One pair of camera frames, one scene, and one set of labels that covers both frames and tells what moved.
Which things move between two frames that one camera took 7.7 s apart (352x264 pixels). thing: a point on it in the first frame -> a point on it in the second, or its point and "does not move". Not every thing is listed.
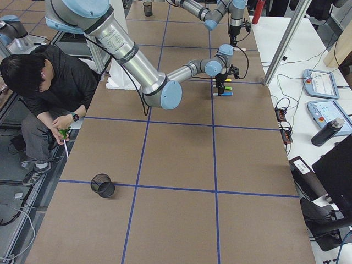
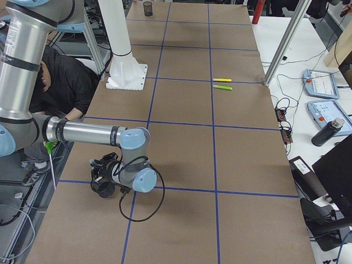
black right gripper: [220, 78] -> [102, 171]
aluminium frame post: [296, 20] does not move
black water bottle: [327, 132] does not move
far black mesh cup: [148, 8] does not move
